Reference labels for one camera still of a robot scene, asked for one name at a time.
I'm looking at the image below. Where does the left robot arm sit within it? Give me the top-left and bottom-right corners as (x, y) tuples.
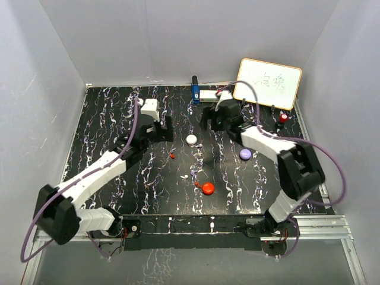
(33, 114), (173, 245)

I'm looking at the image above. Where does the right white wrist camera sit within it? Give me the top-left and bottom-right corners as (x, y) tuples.
(215, 90), (233, 112)

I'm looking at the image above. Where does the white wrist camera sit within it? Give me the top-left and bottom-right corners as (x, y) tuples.
(215, 90), (233, 112)
(140, 99), (160, 122)

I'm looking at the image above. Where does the white earbud charging case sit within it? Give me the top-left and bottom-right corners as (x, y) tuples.
(186, 134), (198, 145)

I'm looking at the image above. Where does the yellow framed whiteboard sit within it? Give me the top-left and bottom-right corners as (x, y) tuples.
(233, 58), (302, 110)

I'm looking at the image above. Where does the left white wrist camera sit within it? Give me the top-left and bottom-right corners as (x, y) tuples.
(140, 99), (160, 122)

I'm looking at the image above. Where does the black front base frame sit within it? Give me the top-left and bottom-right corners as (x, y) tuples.
(122, 214), (287, 251)

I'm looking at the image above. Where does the red earbud charging case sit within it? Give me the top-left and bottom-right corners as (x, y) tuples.
(201, 182), (215, 195)

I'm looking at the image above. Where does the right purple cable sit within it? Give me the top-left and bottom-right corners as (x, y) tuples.
(218, 80), (347, 208)

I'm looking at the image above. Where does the blue black marker device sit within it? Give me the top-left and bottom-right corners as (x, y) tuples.
(191, 75), (200, 104)

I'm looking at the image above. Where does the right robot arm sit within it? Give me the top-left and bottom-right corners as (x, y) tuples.
(199, 99), (325, 236)

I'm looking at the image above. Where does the red emergency stop button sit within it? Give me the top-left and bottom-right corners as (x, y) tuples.
(276, 113), (289, 129)

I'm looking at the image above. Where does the purple earbud charging case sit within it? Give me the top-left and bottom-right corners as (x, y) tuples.
(239, 148), (252, 161)

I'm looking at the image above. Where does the white green carton box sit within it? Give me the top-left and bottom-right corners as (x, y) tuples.
(199, 90), (220, 103)

